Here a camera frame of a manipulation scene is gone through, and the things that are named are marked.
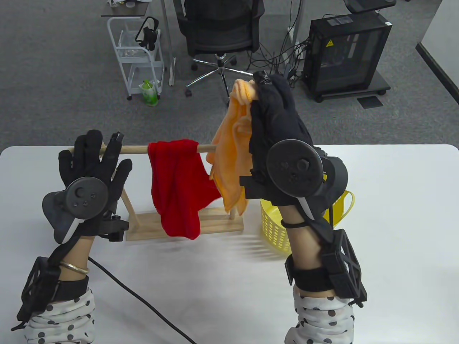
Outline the person's left hand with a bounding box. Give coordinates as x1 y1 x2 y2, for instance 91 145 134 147
58 130 133 238

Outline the person's right hand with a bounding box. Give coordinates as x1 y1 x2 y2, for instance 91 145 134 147
249 71 314 173

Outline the orange towel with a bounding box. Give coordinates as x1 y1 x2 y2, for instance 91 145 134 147
206 79 259 215

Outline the red towel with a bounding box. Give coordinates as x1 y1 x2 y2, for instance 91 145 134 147
148 139 222 240

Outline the wooden towel rack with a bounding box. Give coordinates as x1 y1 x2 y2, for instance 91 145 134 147
68 144 244 242

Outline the person's left forearm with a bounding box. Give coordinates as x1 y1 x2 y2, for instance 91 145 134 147
23 235 96 344

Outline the person's right forearm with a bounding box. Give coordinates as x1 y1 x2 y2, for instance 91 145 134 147
280 206 359 344

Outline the green bottle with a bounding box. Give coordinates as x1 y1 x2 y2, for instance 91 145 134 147
139 80 159 107

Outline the black computer case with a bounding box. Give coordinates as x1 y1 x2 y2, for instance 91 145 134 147
308 12 392 94

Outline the black floor plate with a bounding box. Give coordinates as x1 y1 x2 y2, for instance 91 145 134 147
358 96 383 109

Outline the white desk leg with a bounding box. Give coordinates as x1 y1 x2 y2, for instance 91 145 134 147
283 0 305 80
160 0 176 86

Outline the white rolling cart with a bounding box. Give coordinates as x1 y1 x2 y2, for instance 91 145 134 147
107 16 165 101

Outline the black mesh office chair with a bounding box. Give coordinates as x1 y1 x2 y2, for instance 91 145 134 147
176 0 266 107

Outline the yellow plastic basket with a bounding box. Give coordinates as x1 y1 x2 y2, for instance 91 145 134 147
260 190 355 253

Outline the clear plastic bag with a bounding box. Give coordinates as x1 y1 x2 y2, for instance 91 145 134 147
118 30 151 58

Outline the black headset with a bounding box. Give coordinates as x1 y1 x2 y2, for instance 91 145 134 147
135 17 159 51

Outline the black chair base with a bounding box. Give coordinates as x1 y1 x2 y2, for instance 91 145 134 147
344 0 397 13

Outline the dark wooden shelf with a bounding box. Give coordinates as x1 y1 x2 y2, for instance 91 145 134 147
101 0 150 18

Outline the tangle of black floor cables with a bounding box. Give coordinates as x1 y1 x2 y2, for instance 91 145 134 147
247 0 312 90

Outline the gold bracelet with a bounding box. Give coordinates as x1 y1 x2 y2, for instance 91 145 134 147
59 262 89 276

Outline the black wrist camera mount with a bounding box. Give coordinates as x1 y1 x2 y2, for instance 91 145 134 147
11 256 90 332
285 219 368 309

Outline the black cable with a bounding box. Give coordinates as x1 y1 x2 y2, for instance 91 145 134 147
88 256 198 344

